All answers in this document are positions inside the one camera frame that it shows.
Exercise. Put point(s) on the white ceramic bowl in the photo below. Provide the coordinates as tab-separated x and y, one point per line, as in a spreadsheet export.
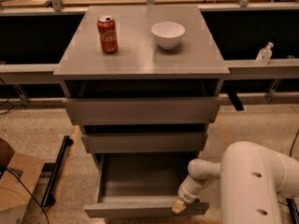
167	34

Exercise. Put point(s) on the brown cardboard box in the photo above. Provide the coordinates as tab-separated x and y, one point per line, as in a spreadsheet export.
17	183

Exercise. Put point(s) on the clear sanitizer bottle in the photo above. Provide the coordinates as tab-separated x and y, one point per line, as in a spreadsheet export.
265	54

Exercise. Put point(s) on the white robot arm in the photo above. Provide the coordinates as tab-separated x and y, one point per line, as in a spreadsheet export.
252	178

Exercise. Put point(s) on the grey top drawer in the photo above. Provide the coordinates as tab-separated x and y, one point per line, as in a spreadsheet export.
132	111

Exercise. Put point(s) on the grey drawer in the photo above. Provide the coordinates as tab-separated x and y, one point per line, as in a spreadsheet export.
138	184
132	111
143	142

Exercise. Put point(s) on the grey bottom drawer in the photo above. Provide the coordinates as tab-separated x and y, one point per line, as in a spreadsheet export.
138	184

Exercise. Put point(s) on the black floor stand right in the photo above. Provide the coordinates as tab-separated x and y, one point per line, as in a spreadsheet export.
293	211

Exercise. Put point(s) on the grey metal rail frame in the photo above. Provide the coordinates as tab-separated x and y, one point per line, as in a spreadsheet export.
28	70

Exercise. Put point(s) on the cream foam padded gripper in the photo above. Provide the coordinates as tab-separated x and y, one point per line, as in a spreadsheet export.
188	195

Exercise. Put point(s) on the black metal floor bar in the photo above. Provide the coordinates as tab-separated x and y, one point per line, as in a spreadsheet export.
54	169

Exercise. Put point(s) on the grey drawer cabinet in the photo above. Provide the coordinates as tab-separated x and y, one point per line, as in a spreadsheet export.
142	79

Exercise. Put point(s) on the red cola can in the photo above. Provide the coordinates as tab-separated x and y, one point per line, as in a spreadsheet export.
108	34

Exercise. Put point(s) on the grey middle drawer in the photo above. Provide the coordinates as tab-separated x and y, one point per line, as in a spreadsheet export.
143	142

